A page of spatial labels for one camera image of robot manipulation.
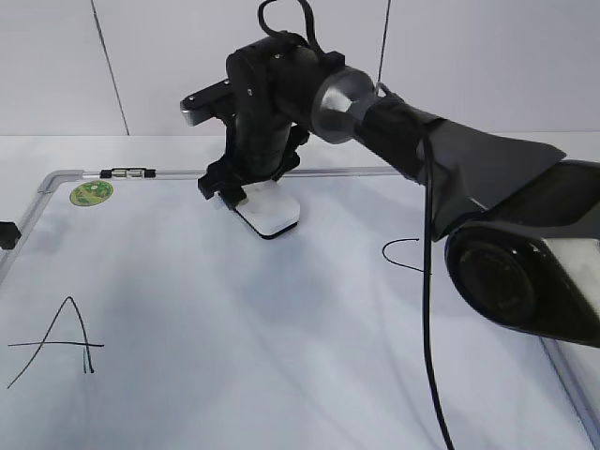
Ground white whiteboard with grey frame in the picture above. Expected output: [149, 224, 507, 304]
[0, 168, 600, 450]

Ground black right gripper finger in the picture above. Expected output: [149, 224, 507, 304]
[198, 158, 240, 200]
[221, 132, 308, 207]

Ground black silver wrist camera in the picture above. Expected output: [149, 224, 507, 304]
[180, 79, 235, 127]

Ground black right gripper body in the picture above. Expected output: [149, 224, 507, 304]
[205, 33, 348, 183]

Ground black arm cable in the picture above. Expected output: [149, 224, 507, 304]
[256, 0, 457, 450]

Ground black clear hanging clip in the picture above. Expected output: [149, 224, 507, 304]
[99, 168, 157, 179]

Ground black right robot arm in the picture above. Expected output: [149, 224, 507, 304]
[180, 33, 599, 347]

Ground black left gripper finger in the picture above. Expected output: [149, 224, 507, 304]
[0, 221, 22, 249]

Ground white deli whiteboard eraser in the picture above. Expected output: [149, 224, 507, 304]
[218, 180, 300, 240]

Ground round green sticker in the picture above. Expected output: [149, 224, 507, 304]
[69, 180, 114, 207]

